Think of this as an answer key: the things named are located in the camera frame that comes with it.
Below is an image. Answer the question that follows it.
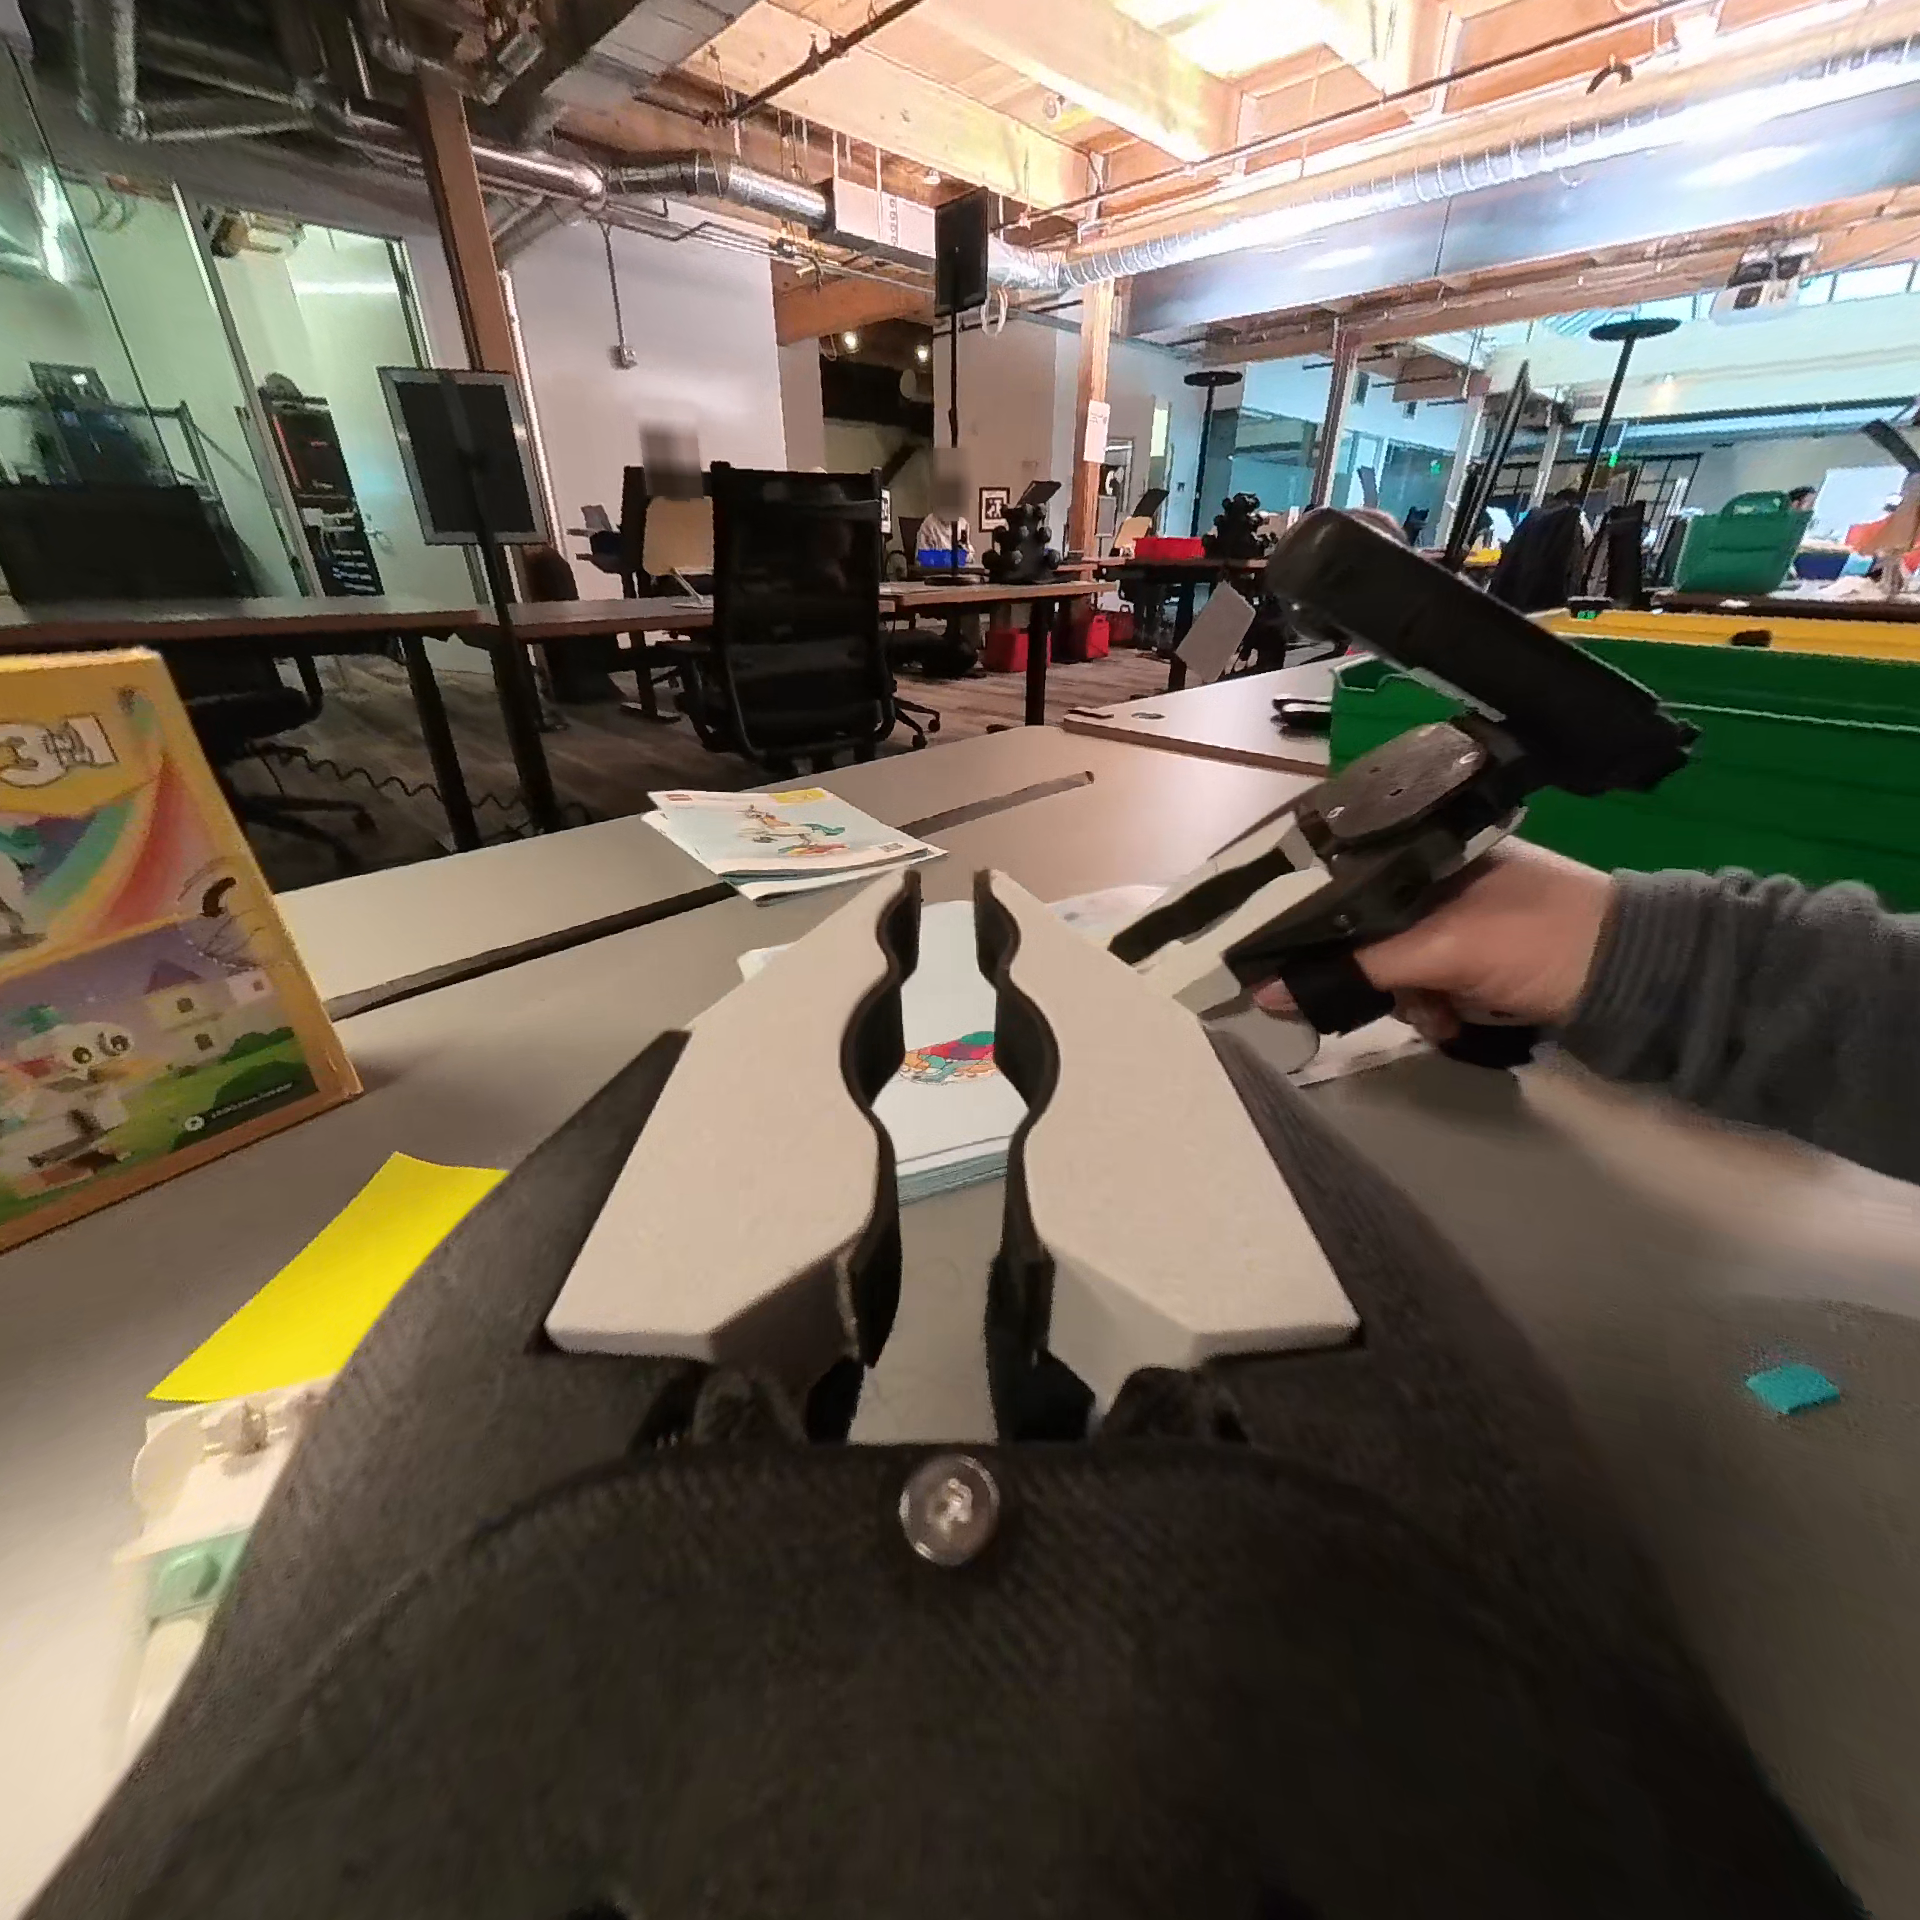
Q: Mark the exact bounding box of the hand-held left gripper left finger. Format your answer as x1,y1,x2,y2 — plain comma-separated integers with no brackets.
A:
543,871,920,1362

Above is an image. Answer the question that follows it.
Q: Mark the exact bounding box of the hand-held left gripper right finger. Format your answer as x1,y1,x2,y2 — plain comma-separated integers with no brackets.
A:
976,871,1361,1374

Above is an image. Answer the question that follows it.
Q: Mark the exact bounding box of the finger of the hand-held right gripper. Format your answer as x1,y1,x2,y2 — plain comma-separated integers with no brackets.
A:
1143,867,1325,995
1198,979,1327,1077

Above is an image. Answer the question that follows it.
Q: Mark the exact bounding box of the lego instruction booklet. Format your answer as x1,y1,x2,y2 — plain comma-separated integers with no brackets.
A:
642,787,950,906
731,883,1431,1205

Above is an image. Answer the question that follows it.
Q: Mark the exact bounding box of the white lego unicorn build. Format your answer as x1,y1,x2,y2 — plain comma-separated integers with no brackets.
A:
114,1381,336,1759

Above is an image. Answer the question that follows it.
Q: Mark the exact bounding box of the closed lego instruction booklet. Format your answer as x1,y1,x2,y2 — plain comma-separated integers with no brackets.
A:
642,787,950,906

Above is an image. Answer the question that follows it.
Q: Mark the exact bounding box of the yellow lego box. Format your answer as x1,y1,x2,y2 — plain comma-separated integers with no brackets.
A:
0,647,365,1258

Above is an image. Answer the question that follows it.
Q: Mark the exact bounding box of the person's right hand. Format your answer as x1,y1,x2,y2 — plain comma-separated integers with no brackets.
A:
1257,839,1616,1045

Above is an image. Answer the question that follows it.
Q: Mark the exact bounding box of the yellow plastic bin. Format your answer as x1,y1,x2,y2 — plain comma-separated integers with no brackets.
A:
1535,596,1920,664

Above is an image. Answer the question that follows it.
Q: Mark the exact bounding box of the green plastic bin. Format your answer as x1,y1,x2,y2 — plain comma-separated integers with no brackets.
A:
1327,608,1920,934

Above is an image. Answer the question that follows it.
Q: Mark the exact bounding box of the yellow sticky note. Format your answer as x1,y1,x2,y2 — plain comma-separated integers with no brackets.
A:
145,1151,511,1406

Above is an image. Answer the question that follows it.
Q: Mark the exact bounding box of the long wooden table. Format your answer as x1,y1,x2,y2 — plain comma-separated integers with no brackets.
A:
496,579,1115,731

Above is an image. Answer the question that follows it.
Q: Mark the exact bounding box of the black mesh office chair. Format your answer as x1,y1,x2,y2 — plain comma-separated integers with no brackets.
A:
681,462,935,776

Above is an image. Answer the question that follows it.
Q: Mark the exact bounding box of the wooden back chair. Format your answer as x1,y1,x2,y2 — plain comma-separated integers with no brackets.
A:
619,463,715,606

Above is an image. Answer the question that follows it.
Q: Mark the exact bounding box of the black wall monitor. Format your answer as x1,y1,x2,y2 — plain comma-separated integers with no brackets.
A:
931,188,991,319

